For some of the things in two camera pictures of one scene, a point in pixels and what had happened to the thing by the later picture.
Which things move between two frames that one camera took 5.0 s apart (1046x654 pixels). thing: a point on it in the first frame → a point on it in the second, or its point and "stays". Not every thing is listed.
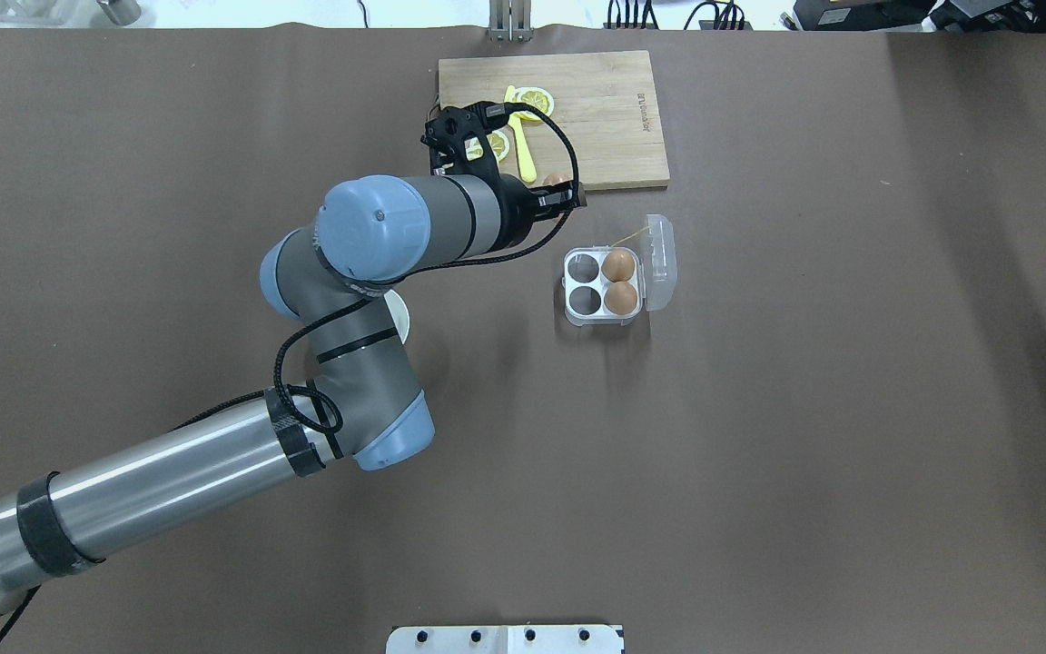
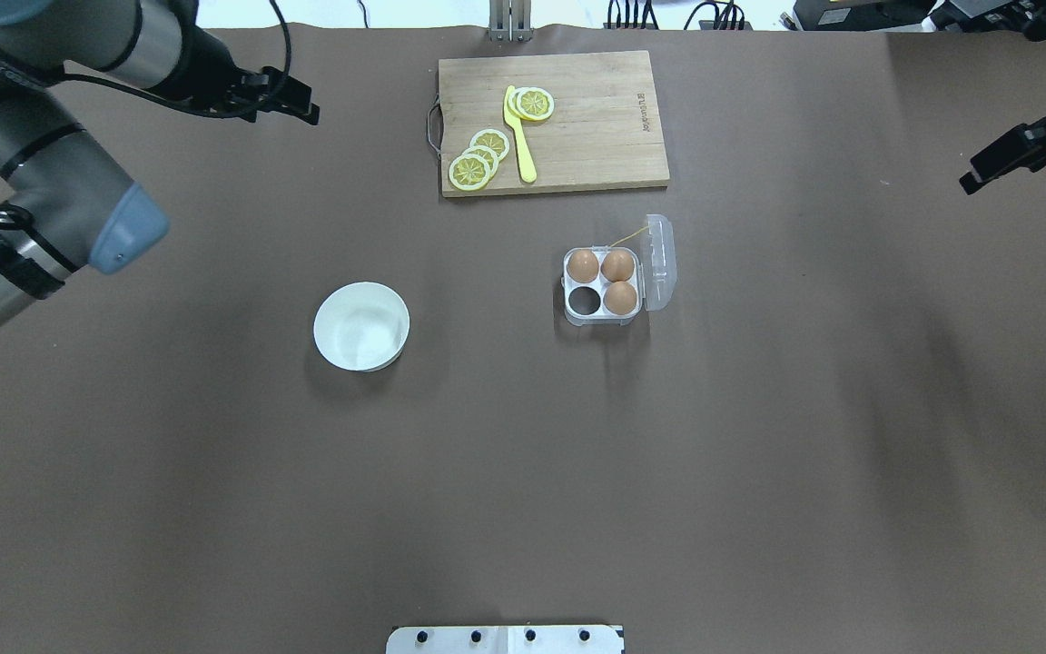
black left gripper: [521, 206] → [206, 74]
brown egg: [620, 298] stays
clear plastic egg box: [611, 285] stays
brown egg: [555, 178] → [583, 265]
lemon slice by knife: [538, 98] stays
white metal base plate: [506, 639] stays
